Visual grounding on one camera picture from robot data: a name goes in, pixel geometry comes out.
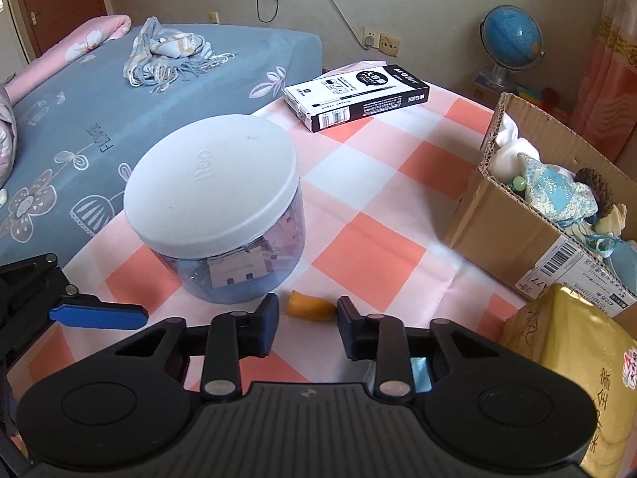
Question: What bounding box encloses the pink checkered tablecloth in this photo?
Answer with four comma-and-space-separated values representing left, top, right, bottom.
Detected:
25, 60, 637, 409

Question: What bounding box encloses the blue globe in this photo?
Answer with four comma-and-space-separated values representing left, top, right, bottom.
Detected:
480, 5, 544, 88

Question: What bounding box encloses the brown braided hair tie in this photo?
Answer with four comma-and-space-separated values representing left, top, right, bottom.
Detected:
574, 167, 615, 220

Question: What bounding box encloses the gold tissue pack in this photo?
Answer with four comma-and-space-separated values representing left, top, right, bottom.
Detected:
500, 284, 637, 478

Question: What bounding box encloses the cardboard box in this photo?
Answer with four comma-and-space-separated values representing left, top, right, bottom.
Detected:
443, 92, 637, 319

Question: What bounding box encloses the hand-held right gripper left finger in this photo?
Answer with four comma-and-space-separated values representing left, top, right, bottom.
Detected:
117, 293, 280, 402

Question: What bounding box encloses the blue plaid fringed scarf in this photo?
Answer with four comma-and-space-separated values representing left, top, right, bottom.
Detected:
123, 16, 237, 93

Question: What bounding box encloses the pink curtain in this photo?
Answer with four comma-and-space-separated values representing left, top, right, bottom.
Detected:
567, 0, 637, 175

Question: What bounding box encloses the clear jar with white lid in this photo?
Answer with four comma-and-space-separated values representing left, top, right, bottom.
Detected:
123, 114, 305, 306

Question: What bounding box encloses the bed with blue floral sheet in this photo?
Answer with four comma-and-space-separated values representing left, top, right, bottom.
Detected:
0, 22, 323, 270

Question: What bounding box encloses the blue embroidered sachet with tassel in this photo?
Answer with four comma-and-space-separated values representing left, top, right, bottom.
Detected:
508, 152, 620, 257

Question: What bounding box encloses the blue face mask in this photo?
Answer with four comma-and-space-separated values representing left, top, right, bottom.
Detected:
604, 239, 637, 284

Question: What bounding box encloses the white tissue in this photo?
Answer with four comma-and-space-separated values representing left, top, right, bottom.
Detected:
490, 110, 543, 182

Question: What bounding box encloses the orange balloon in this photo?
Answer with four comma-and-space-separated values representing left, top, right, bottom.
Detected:
287, 293, 340, 320

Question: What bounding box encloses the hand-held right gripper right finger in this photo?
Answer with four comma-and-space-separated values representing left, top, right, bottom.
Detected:
337, 296, 491, 402

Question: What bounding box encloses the white cable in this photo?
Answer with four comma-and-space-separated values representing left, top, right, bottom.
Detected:
313, 0, 371, 51

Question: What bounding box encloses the black and white pen box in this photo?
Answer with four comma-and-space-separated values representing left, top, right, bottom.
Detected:
283, 64, 430, 133

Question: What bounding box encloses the pink floral pillow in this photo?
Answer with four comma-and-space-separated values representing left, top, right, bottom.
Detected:
10, 14, 133, 108

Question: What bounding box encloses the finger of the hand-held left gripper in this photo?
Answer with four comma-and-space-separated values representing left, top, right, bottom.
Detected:
0, 254, 149, 330

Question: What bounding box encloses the pink quilt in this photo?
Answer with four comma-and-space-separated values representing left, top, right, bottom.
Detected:
0, 84, 18, 185

